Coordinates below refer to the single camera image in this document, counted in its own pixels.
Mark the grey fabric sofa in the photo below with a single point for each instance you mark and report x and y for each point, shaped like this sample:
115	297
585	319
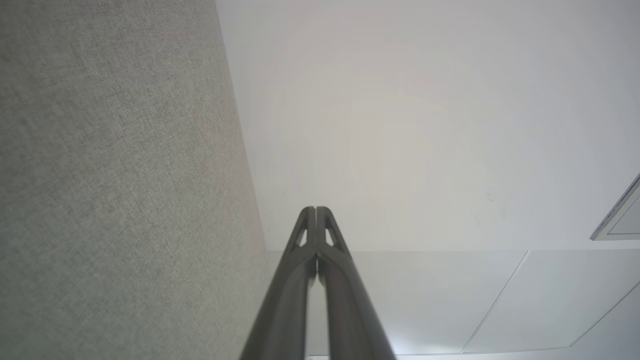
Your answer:
110	190

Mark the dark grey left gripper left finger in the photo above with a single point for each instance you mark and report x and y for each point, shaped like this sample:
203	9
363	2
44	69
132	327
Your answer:
282	315

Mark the white framed panel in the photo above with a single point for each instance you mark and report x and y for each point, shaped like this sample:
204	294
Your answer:
622	220

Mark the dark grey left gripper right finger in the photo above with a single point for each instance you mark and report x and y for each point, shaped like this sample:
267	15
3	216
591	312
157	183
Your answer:
350	315

